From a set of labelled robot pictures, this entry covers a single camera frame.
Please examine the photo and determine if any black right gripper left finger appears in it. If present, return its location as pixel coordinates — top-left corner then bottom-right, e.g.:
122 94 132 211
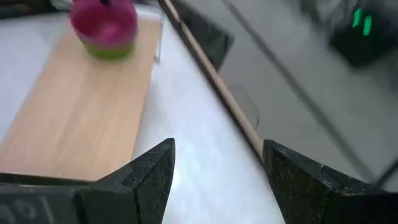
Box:
0 138 176 224

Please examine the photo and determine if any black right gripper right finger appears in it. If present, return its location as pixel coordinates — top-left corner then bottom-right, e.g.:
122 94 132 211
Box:
262 139 398 224

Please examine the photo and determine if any green translucent small bowl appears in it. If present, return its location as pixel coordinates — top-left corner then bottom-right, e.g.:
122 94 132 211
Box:
82 39 136 60

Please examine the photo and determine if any magenta translucent small bowl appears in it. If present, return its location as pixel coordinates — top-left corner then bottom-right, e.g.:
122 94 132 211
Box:
68 0 139 48

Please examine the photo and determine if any wooden board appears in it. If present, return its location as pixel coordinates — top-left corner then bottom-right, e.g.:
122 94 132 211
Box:
0 12 164 183

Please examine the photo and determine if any black device with green lights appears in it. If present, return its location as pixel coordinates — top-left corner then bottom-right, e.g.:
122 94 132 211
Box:
329 6 398 68

